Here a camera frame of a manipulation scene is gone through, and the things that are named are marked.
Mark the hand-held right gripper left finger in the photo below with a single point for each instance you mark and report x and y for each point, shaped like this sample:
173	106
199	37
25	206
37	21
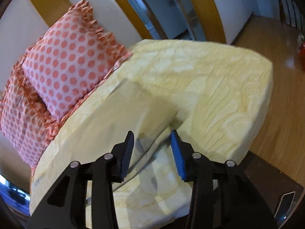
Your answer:
125	158

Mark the shiny metal object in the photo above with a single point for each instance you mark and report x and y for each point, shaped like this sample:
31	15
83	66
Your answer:
284	206

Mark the dark railing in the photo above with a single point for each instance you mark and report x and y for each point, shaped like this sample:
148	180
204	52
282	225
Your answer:
289	12

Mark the dark brown side table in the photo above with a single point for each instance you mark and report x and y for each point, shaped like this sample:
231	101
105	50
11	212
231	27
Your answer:
269	179

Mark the yellow wooden door frame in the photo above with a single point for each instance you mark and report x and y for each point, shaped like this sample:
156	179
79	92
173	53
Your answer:
207	12
128	12

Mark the yellow patterned bedspread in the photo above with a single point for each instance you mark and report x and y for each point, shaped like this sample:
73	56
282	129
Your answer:
214	88

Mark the grey metal door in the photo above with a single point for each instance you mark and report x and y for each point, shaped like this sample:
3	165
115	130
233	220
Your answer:
166	7

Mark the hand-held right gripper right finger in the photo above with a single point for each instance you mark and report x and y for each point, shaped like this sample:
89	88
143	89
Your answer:
177	156

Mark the pink polka dot pillow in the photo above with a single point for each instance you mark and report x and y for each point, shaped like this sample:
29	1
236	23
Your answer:
66	59
21	124

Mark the pale yellow pants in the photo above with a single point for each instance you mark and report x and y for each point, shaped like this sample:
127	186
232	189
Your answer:
147	100

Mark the red object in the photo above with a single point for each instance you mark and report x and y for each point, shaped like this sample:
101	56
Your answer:
302	52

